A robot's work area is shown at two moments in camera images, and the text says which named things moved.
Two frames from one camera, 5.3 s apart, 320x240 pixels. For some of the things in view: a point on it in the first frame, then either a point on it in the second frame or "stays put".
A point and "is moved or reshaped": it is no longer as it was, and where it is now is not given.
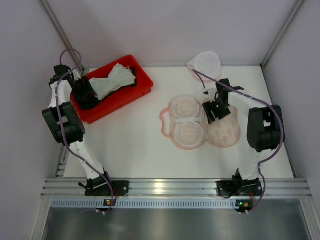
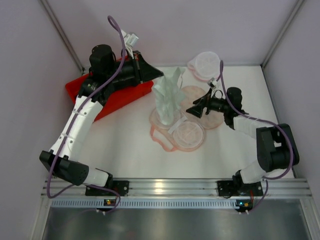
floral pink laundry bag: [185, 122] is moved or reshaped
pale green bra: [120, 75] is moved or reshaped
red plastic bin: [123, 98] stays put
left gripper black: [85, 95] to [137, 70]
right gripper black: [215, 113] to [206, 101]
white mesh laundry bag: [207, 63] stays put
